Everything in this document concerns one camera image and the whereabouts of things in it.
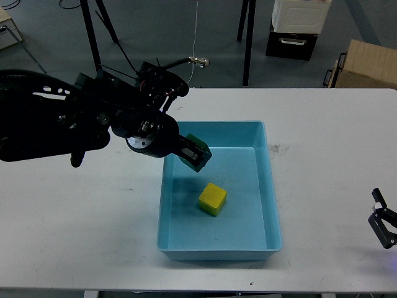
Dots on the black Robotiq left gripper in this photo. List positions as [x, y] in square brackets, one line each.
[164, 139]

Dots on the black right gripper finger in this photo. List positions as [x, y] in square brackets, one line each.
[381, 214]

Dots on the green block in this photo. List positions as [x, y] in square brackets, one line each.
[193, 152]

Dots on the yellow block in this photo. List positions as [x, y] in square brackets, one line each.
[212, 199]

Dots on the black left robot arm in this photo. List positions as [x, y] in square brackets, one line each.
[43, 116]

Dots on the light blue plastic box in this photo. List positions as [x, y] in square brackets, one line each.
[227, 210]

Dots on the cardboard box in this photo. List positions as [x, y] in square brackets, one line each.
[363, 65]

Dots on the black table leg right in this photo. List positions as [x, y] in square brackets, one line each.
[246, 20]

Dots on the black table leg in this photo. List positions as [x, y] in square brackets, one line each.
[104, 16]
[246, 20]

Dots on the black table leg left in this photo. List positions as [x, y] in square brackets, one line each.
[104, 16]

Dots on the white storage crate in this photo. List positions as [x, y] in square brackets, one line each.
[300, 17]

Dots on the wooden cabinet with metal leg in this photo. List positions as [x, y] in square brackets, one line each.
[10, 34]

